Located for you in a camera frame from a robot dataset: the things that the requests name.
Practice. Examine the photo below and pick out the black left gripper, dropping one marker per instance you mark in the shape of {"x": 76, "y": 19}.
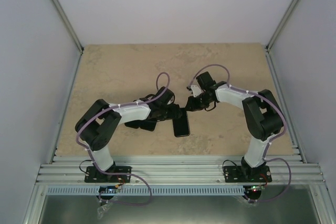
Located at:
{"x": 174, "y": 113}

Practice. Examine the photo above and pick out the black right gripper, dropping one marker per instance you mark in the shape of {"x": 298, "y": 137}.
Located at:
{"x": 194, "y": 106}

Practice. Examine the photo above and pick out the white-edged black phone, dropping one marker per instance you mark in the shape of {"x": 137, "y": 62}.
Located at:
{"x": 181, "y": 126}

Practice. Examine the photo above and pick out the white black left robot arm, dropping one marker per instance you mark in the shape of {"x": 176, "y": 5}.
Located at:
{"x": 99, "y": 123}

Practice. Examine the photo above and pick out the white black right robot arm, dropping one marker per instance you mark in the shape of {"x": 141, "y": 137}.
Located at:
{"x": 264, "y": 119}

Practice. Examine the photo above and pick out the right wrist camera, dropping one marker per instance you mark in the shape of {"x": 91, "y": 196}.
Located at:
{"x": 195, "y": 90}

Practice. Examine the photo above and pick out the grey slotted cable duct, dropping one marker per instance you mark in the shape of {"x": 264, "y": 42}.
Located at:
{"x": 140, "y": 190}

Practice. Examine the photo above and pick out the aluminium side rail right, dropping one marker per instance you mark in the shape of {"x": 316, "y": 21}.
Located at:
{"x": 294, "y": 135}

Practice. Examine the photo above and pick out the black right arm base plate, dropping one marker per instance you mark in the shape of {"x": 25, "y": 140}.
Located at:
{"x": 245, "y": 174}

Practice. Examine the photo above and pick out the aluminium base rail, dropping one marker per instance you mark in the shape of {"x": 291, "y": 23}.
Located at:
{"x": 180, "y": 169}

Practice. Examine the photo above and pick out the aluminium frame post left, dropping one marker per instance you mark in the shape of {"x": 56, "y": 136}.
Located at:
{"x": 67, "y": 24}

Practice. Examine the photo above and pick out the aluminium frame post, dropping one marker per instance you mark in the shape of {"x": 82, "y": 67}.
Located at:
{"x": 280, "y": 27}
{"x": 67, "y": 24}

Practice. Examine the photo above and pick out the aluminium frame post right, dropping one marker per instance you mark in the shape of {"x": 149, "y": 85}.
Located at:
{"x": 280, "y": 27}

